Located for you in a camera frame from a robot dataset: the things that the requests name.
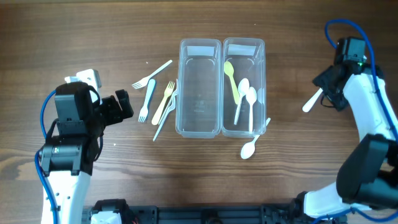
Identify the light blue plastic fork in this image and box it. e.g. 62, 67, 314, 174
138, 79, 156, 123

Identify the white spoon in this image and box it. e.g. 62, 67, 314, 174
246, 86, 257, 133
302, 88, 323, 113

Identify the white spoon crosswise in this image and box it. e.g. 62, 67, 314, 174
234, 78, 249, 125

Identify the yellow plastic spoon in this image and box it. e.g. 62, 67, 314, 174
224, 61, 239, 105

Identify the white spoon bowl down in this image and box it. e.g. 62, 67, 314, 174
240, 135, 260, 159

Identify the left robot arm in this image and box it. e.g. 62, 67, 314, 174
35, 82, 134, 223

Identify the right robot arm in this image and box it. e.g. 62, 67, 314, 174
287, 37, 397, 223

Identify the left clear plastic container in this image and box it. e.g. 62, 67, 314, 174
175, 39, 221, 139

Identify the clear plastic container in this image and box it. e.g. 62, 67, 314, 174
175, 39, 221, 139
221, 37, 267, 138

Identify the right clear plastic container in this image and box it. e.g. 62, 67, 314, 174
221, 37, 267, 138

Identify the white plastic fork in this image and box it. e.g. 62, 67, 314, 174
132, 60, 172, 89

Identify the clear plastic knife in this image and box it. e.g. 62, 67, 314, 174
153, 80, 178, 141

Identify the yellow plastic fork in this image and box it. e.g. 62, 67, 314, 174
151, 81, 175, 125

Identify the clear plastic fork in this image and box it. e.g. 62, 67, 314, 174
159, 89, 178, 124

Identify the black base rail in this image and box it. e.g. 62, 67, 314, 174
82, 198, 348, 224

